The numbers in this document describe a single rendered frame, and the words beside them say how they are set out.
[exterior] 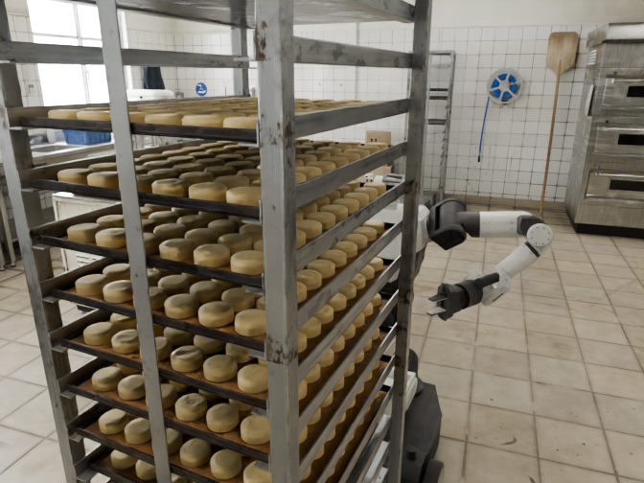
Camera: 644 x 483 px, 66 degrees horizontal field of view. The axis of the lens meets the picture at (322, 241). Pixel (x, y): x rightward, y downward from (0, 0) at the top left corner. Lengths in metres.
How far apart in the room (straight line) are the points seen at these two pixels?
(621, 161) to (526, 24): 1.95
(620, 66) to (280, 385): 5.22
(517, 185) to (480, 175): 0.46
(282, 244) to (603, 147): 5.18
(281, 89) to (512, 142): 6.11
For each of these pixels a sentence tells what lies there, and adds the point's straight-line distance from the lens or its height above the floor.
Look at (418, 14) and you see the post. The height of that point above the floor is 1.68.
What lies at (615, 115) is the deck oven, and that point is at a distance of 5.66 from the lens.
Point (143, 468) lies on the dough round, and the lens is 1.05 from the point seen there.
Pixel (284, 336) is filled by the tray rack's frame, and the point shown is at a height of 1.26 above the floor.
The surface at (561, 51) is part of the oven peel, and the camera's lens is 6.53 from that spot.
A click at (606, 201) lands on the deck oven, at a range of 5.70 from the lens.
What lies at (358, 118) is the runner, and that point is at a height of 1.50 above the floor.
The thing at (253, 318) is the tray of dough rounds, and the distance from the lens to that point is 0.71.
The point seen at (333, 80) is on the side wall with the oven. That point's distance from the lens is 6.87.
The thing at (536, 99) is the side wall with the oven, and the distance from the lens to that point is 6.57.
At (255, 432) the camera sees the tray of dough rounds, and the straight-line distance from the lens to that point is 0.79.
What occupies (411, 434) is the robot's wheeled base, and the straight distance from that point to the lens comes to 2.22.
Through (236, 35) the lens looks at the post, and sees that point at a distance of 1.31.
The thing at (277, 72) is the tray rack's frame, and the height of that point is 1.56.
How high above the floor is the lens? 1.56
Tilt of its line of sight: 18 degrees down
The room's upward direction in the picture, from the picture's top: straight up
